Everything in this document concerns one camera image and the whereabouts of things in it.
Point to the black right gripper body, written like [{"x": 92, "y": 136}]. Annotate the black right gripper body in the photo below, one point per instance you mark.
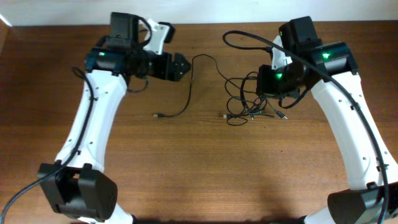
[{"x": 279, "y": 81}]

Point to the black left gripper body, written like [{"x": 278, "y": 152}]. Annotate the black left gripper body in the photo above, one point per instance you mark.
[{"x": 171, "y": 66}]

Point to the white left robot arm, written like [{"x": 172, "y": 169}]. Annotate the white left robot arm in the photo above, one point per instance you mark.
[{"x": 75, "y": 184}]

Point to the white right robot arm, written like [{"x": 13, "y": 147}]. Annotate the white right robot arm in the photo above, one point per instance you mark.
[{"x": 302, "y": 63}]

